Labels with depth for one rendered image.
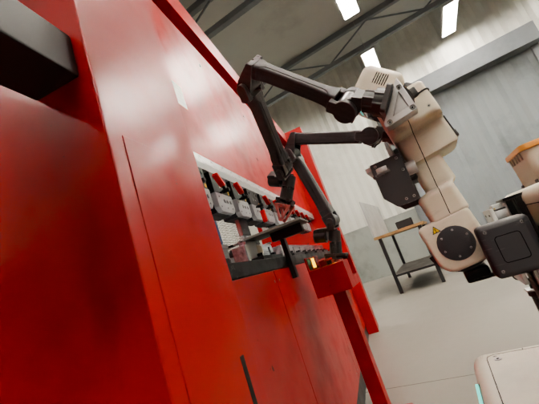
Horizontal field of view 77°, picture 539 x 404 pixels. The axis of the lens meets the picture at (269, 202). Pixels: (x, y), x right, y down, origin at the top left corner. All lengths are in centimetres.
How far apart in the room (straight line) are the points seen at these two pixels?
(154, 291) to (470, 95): 890
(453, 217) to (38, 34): 107
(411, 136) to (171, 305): 97
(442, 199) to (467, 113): 788
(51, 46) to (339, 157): 874
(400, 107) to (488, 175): 771
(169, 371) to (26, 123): 40
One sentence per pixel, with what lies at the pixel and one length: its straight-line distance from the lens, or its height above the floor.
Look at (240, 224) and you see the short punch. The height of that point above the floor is 107.
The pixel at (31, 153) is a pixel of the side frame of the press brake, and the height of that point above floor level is 107.
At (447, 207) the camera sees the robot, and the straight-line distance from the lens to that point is 116.
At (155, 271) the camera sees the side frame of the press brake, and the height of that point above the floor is 85.
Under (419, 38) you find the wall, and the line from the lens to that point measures 975.
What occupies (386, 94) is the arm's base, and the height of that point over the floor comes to 119.
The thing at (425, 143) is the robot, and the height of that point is 105.
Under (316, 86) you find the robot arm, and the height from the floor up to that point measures 133.
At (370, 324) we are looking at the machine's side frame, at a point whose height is 9.
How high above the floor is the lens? 80
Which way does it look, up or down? 13 degrees up
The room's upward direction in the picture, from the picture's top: 19 degrees counter-clockwise
